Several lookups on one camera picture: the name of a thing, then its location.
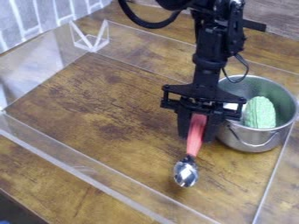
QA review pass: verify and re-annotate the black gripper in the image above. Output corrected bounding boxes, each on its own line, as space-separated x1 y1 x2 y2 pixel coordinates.
160 54 247 143

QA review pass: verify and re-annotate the pink handled metal spoon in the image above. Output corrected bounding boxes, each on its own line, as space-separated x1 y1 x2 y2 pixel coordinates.
172 114 207 187

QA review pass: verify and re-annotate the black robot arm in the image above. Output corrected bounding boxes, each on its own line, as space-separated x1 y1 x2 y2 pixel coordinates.
162 0 247 143

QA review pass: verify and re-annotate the green knitted toy vegetable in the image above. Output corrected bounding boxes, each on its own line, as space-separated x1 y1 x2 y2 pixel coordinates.
243 96 276 129

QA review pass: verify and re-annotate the stainless steel pot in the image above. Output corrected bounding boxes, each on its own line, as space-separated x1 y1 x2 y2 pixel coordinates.
218 75 298 153

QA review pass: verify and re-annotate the black strip on wall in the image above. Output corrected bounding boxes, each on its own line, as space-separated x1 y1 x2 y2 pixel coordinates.
243 19 267 32

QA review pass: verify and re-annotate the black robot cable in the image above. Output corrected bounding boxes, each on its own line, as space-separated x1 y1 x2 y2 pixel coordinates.
116 0 196 30

